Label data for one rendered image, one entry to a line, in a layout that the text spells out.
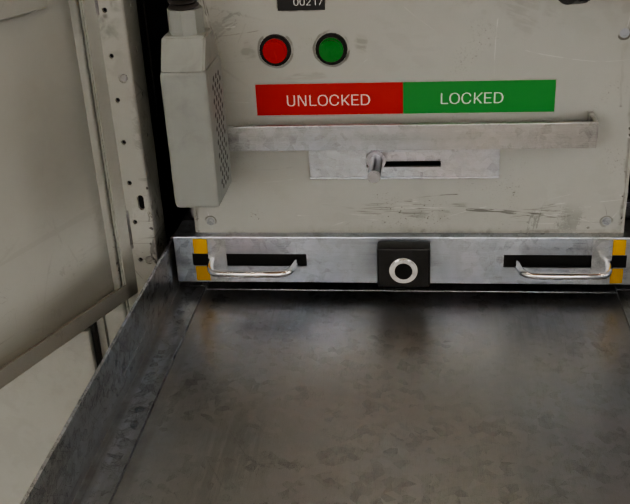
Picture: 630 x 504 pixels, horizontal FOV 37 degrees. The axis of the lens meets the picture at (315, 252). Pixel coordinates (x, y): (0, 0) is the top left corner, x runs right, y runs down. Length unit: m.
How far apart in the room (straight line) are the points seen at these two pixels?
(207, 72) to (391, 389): 0.36
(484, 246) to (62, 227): 0.48
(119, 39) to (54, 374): 0.45
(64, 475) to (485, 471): 0.36
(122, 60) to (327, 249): 0.31
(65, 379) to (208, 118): 0.46
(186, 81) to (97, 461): 0.37
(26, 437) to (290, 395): 0.50
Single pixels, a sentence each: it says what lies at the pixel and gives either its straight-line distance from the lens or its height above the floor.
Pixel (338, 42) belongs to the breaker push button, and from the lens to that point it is 1.01.
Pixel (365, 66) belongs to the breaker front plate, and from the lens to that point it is 1.03.
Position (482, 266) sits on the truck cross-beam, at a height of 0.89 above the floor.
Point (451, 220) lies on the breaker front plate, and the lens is 1.08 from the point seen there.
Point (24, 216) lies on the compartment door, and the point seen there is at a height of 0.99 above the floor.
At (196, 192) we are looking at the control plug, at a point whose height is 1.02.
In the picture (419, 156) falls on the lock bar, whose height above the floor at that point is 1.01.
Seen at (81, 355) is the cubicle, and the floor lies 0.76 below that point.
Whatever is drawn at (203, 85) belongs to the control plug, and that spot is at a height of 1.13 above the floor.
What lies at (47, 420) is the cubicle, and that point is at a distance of 1.32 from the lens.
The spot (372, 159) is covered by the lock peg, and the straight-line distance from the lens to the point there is 1.04.
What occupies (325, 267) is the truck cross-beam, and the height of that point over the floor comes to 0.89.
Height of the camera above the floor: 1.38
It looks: 26 degrees down
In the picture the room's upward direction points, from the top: 3 degrees counter-clockwise
